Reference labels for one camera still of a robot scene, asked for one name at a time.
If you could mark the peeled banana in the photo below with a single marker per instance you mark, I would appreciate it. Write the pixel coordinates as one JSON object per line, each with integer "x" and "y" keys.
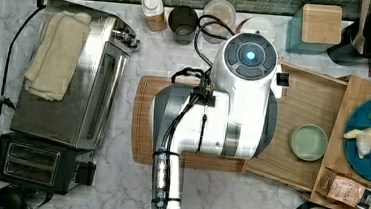
{"x": 363, "y": 140}

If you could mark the clear lidded jar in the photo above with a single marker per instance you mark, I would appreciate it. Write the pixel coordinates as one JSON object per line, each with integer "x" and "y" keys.
{"x": 225, "y": 12}

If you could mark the teal box wooden lid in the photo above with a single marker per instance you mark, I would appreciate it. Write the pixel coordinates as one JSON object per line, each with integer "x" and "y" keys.
{"x": 313, "y": 29}

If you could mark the black round object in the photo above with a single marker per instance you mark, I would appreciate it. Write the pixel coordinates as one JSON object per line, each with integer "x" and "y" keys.
{"x": 14, "y": 197}

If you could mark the dark glass cup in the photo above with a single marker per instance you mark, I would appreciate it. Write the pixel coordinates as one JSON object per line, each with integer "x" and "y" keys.
{"x": 183, "y": 22}

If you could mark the green ceramic bowl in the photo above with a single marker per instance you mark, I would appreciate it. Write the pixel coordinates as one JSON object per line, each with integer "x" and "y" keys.
{"x": 308, "y": 142}

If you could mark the wooden spoon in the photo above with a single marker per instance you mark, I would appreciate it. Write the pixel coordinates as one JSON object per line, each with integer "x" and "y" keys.
{"x": 359, "y": 40}

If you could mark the cream folded towel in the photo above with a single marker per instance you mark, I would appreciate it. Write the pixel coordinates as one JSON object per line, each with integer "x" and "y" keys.
{"x": 54, "y": 64}

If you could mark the white plate stack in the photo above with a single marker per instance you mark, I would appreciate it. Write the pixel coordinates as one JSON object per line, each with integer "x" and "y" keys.
{"x": 258, "y": 25}

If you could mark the wooden cutting board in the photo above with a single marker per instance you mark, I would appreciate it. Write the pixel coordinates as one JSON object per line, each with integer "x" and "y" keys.
{"x": 141, "y": 143}

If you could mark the wooden drawer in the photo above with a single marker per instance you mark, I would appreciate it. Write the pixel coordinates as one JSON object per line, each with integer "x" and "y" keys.
{"x": 310, "y": 98}

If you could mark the black utensil pot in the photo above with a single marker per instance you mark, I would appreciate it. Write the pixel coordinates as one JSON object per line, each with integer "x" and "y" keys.
{"x": 344, "y": 54}

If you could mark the stainless toaster oven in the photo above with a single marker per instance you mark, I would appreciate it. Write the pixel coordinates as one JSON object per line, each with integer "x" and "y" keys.
{"x": 80, "y": 119}

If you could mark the orange tea packet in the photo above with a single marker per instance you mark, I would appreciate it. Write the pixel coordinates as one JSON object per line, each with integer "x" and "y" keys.
{"x": 346, "y": 191}

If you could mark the black slot toaster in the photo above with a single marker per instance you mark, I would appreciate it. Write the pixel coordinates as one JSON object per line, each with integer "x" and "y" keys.
{"x": 35, "y": 163}

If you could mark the white lidded bottle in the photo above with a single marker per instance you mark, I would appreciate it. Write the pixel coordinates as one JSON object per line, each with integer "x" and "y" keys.
{"x": 154, "y": 14}

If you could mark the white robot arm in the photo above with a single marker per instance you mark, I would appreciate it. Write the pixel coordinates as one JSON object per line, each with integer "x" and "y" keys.
{"x": 232, "y": 112}

